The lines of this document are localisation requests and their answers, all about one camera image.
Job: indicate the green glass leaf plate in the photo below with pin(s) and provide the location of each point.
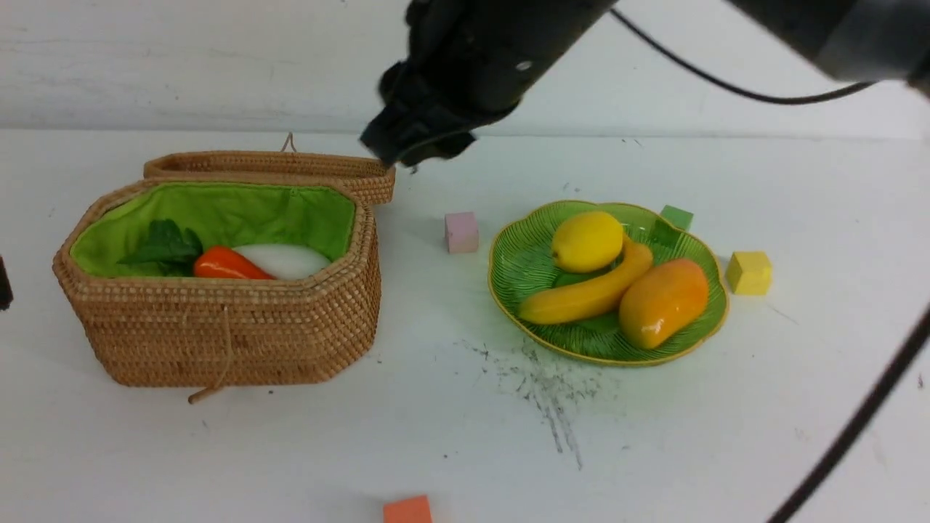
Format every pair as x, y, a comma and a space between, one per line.
520, 265

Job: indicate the woven wicker basket green lining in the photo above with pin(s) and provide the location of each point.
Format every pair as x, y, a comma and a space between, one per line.
126, 269

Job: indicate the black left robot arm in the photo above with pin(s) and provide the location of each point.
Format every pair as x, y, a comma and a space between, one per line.
6, 292

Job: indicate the orange yellow mango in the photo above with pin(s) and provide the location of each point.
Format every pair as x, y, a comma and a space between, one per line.
662, 302

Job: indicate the yellow lemon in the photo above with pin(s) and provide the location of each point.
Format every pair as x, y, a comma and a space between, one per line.
587, 242

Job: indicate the white radish with leaves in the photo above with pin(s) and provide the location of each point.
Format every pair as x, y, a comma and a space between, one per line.
284, 261

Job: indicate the pink cube block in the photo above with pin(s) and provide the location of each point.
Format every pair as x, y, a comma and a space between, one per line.
461, 232

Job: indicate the woven wicker basket lid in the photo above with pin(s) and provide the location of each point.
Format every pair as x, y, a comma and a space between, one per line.
367, 179

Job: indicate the yellow cube block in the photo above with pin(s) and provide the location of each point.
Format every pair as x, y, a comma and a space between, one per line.
749, 273

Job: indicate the yellow banana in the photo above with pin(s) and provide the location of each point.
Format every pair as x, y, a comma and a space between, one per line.
589, 298

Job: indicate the orange carrot with leaves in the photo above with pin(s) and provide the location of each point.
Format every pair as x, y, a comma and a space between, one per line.
218, 261

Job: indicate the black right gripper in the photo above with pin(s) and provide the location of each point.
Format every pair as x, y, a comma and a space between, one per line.
469, 64

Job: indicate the green cube block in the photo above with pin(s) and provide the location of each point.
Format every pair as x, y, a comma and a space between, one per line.
674, 223

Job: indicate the orange cube block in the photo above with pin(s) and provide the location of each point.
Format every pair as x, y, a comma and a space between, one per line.
409, 510

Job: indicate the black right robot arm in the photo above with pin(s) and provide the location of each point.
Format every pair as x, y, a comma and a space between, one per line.
858, 42

